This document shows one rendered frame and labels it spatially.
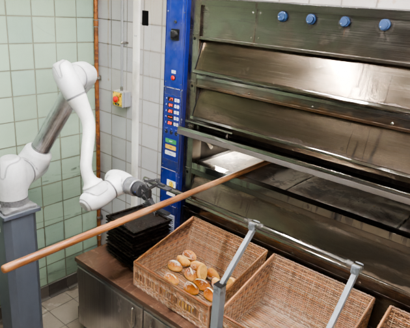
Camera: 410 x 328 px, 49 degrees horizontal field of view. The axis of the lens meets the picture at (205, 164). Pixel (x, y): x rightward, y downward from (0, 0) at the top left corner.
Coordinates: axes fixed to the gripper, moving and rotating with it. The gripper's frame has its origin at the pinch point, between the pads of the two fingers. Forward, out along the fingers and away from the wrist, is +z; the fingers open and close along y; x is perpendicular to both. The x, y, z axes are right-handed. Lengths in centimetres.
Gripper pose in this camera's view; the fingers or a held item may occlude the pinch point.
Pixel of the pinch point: (166, 201)
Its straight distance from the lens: 212.2
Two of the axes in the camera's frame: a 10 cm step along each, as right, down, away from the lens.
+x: -6.4, 2.2, -7.3
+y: -0.6, 9.4, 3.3
